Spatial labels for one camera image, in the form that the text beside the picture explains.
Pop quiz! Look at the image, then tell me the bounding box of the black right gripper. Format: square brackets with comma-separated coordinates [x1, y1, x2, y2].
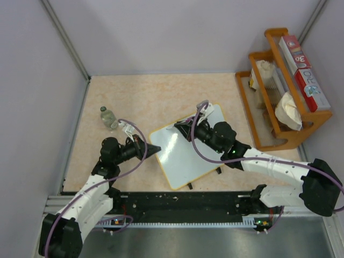
[175, 113, 224, 154]

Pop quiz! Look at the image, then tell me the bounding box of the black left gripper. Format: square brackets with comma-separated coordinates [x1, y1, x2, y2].
[114, 134, 160, 165]

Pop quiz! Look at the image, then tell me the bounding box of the yellow-framed whiteboard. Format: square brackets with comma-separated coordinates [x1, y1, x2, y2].
[148, 103, 226, 191]

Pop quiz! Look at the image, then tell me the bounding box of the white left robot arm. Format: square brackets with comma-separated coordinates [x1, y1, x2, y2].
[38, 134, 161, 257]

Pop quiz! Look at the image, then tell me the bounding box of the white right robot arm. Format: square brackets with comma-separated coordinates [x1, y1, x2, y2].
[173, 118, 343, 217]

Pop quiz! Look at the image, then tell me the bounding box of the clear plastic bottle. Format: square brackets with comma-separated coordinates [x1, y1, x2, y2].
[100, 106, 118, 131]

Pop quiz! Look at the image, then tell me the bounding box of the small yellow white box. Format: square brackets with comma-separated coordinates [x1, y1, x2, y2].
[249, 69, 259, 90]

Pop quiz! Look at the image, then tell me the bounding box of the orange wooden rack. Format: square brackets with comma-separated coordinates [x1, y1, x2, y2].
[235, 27, 332, 151]

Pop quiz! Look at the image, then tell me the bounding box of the crumpled beige cloth front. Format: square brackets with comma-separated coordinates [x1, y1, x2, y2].
[275, 92, 302, 131]

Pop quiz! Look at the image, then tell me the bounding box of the red white box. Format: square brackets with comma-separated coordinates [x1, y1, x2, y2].
[295, 69, 331, 112]

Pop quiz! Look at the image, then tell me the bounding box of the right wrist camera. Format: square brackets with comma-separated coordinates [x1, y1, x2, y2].
[196, 100, 214, 119]

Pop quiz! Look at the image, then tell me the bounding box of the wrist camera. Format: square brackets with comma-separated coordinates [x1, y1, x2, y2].
[196, 100, 214, 119]
[118, 119, 135, 142]

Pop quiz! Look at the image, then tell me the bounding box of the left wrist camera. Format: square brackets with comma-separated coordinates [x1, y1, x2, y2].
[118, 119, 135, 142]

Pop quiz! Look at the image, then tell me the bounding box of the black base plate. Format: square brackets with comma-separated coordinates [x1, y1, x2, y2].
[107, 191, 270, 224]

